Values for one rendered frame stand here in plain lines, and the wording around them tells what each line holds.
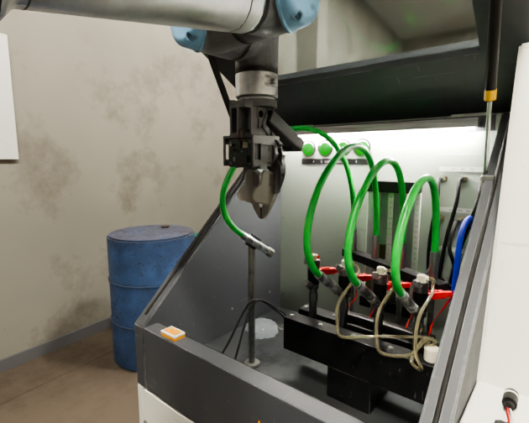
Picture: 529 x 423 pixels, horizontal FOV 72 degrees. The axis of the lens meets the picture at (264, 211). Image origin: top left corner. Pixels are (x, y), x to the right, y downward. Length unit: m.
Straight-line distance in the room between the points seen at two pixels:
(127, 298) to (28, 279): 0.74
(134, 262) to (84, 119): 1.19
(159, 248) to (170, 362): 1.49
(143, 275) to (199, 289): 1.37
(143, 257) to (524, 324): 2.00
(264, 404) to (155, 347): 0.33
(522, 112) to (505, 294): 0.31
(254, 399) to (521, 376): 0.44
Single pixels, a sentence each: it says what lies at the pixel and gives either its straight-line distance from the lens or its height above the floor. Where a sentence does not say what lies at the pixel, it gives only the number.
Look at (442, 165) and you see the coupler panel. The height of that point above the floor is 1.33.
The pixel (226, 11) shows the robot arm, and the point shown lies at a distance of 0.45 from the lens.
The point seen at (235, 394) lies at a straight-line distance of 0.77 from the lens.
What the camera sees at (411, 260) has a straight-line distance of 1.06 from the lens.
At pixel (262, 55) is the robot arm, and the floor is 1.52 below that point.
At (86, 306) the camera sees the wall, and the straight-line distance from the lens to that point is 3.19.
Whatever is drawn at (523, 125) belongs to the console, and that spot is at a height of 1.41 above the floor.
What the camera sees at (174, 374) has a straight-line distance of 0.91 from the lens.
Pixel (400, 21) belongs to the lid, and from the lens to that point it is 0.86.
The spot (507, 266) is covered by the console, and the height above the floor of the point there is 1.17.
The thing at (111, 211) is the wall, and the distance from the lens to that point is 3.15.
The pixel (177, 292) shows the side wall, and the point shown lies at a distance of 0.99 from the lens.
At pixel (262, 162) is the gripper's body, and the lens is 0.63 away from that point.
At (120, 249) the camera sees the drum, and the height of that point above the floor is 0.80.
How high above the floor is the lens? 1.35
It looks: 8 degrees down
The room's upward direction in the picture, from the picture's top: straight up
